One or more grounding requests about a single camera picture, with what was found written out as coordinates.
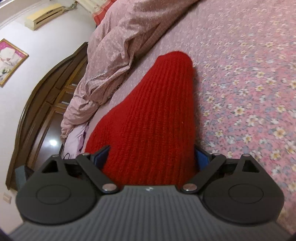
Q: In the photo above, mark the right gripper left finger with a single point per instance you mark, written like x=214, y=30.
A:
x=91, y=165

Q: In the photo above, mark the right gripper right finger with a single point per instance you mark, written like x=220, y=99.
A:
x=218, y=174

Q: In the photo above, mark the red knitted garment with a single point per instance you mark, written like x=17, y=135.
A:
x=151, y=133

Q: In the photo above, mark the lilac pillow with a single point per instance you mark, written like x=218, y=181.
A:
x=75, y=141

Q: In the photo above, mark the wooden headboard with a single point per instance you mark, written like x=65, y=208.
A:
x=38, y=133

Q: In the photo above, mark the framed wedding photo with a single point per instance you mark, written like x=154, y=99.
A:
x=11, y=58

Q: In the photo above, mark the pink floral bed sheet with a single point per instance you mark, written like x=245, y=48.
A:
x=243, y=53

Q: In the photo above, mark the pink floral duvet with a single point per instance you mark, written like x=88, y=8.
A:
x=128, y=30

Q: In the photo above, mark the cream and pink curtain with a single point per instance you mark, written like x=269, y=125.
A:
x=97, y=8

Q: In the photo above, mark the wall air conditioner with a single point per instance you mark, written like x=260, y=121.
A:
x=43, y=16

